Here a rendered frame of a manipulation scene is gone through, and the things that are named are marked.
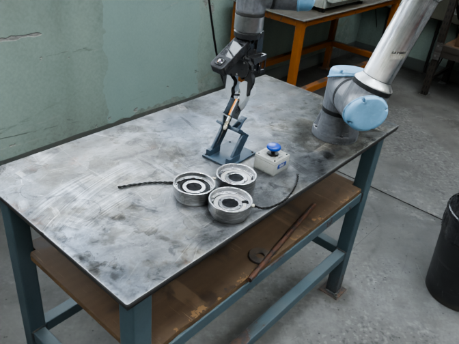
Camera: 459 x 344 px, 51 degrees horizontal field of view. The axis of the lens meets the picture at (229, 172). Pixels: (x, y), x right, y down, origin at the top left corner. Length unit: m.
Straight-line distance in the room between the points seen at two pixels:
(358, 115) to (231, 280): 0.58
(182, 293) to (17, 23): 1.70
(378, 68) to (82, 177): 0.84
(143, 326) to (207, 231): 0.25
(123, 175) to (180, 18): 2.07
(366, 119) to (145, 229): 0.69
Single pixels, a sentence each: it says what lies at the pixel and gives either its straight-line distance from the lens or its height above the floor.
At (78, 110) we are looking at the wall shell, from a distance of 2.94.
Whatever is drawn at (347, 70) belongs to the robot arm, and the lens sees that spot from 1.52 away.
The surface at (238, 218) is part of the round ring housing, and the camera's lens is 1.13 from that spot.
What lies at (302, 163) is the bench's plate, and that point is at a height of 0.80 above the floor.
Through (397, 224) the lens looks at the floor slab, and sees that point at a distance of 2.73.
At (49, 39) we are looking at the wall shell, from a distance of 2.72.
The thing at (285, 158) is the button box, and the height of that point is 0.84.
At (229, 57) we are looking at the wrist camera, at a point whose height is 1.11.
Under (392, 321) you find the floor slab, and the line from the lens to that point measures 2.19.
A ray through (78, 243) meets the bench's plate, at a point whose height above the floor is 0.80.
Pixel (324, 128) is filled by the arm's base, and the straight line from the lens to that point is 1.57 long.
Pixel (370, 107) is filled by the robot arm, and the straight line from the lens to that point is 1.39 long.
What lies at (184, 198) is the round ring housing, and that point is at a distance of 1.18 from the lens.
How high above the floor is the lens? 1.50
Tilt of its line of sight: 32 degrees down
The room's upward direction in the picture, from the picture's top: 6 degrees clockwise
